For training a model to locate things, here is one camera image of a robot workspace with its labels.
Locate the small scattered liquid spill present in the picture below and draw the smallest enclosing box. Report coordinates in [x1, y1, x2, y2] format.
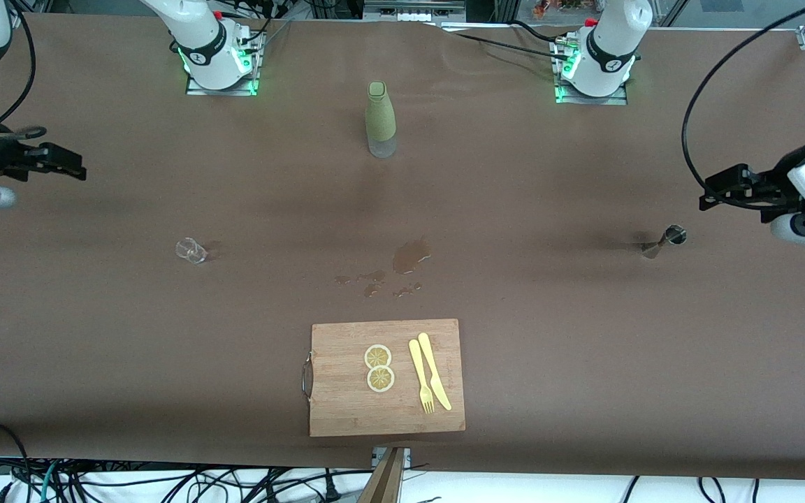
[335, 270, 423, 299]

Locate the green sleeved glass bottle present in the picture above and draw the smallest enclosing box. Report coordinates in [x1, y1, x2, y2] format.
[365, 81, 398, 159]

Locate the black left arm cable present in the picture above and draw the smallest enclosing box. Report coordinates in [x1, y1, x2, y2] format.
[681, 0, 805, 210]

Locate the grey power strip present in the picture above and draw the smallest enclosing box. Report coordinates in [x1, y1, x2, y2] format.
[363, 0, 467, 23]

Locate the yellow plastic fork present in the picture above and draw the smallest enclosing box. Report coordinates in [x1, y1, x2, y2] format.
[408, 339, 436, 414]

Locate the wooden cutting board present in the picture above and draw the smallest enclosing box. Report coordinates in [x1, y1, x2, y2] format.
[302, 319, 466, 438]

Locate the wooden post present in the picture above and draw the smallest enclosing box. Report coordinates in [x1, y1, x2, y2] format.
[359, 447, 407, 503]

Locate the steel cone jigger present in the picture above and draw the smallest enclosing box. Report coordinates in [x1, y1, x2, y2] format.
[641, 224, 688, 259]

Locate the large liquid spill patch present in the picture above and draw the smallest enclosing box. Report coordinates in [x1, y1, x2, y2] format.
[392, 239, 432, 275]

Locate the yellow plastic knife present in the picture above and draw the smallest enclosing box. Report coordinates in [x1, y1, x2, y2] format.
[417, 333, 453, 411]

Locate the black cable to arm base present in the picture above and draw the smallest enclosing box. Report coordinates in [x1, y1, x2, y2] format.
[441, 20, 572, 61]

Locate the clear glass cup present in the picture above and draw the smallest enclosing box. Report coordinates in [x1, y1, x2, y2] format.
[175, 238, 208, 265]

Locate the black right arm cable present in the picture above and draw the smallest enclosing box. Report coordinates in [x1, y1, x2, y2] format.
[0, 0, 48, 141]

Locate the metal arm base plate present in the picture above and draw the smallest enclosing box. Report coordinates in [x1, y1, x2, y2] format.
[186, 73, 259, 96]
[554, 82, 628, 106]

